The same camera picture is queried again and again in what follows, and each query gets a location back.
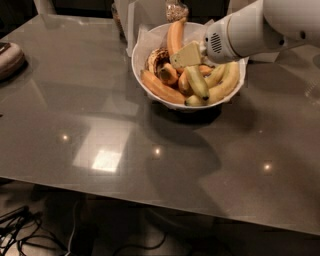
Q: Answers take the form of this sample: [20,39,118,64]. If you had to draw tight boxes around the round grey pouch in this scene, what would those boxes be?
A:
[0,42,25,80]

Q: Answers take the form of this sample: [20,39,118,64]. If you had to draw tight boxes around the yellow banana middle right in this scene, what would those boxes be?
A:
[205,64,226,88]

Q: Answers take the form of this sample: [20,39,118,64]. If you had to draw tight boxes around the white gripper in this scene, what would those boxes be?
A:
[170,0,284,68]

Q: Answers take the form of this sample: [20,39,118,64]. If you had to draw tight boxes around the green-yellow banana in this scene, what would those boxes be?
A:
[184,65,210,101]

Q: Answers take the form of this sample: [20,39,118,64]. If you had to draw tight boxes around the yellow banana right edge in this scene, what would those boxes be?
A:
[185,62,240,107]

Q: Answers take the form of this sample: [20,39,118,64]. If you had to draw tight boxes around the small brown-spotted banana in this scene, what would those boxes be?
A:
[157,63,178,85]

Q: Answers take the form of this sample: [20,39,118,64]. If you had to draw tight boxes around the black floor cables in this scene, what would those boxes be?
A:
[0,199,168,256]

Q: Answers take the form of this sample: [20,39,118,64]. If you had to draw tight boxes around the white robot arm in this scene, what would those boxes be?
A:
[170,0,320,68]

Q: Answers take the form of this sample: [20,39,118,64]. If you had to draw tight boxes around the orange banana front left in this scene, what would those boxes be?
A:
[140,70,185,104]

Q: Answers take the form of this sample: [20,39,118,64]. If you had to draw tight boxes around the dark overripe banana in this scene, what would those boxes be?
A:
[145,47,169,74]

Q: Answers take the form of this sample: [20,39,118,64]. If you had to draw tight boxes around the white bowl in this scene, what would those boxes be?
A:
[131,24,247,112]

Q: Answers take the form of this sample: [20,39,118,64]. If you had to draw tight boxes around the clear acrylic stand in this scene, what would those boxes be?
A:
[128,0,279,62]

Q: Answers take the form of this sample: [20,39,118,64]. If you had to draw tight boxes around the small orange banana centre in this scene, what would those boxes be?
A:
[178,65,212,96]

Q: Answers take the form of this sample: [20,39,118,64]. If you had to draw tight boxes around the glass jar with grains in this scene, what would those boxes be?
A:
[165,0,189,22]

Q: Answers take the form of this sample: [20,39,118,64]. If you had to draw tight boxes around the long orange banana upright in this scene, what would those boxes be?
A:
[167,18,187,56]

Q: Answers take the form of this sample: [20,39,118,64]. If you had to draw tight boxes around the white paper bowl liner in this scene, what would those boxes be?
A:
[135,19,248,104]

